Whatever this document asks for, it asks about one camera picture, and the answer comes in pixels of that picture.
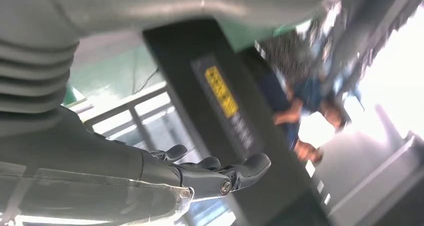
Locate grey metal frame bars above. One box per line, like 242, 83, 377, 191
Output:
76, 82, 206, 165

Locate person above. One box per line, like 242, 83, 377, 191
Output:
261, 72, 347, 164
255, 29, 347, 129

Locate black yellow column label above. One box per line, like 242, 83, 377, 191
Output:
190, 53, 259, 154

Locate thin black table cable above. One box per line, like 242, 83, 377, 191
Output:
131, 68, 160, 95

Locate black scanner column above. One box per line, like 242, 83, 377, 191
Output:
142, 19, 332, 226

